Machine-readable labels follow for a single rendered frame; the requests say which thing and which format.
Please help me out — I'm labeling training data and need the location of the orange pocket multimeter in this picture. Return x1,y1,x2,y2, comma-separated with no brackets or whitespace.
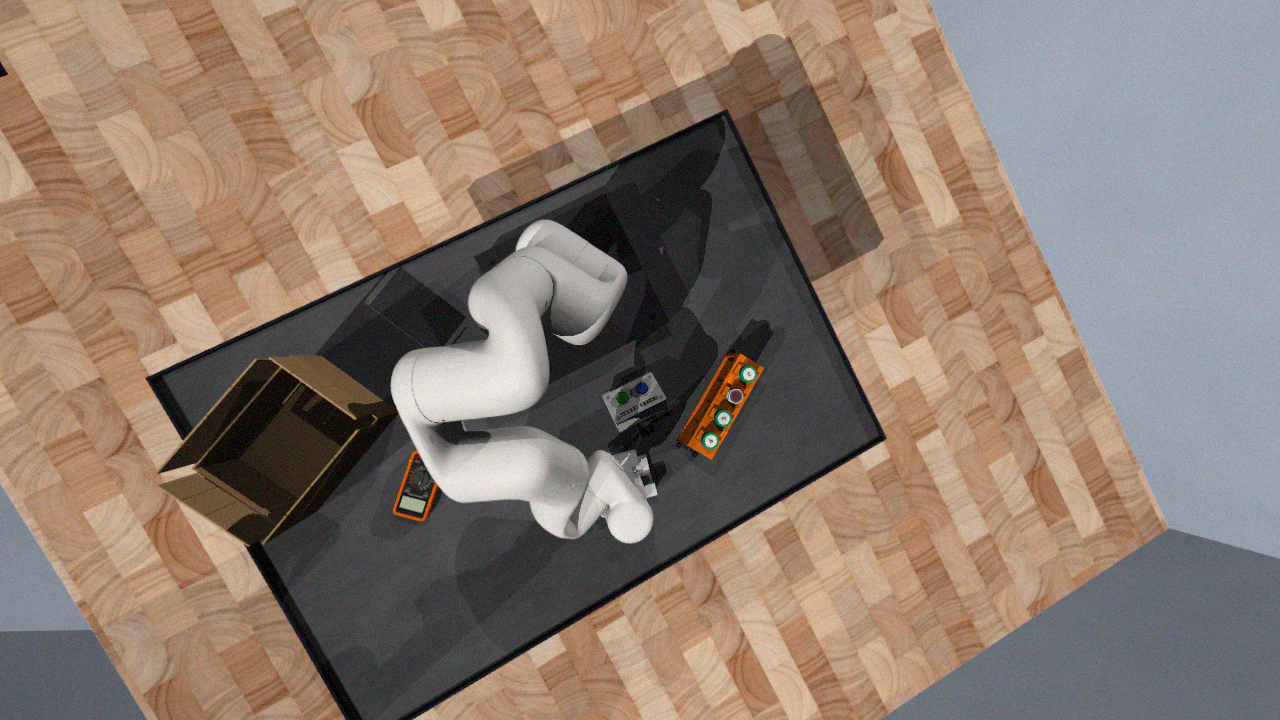
393,450,439,521

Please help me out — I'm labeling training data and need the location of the brown cardboard box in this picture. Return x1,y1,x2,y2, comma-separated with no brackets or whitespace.
155,355,398,547

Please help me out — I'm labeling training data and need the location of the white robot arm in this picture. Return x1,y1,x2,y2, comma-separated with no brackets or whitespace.
390,219,654,543

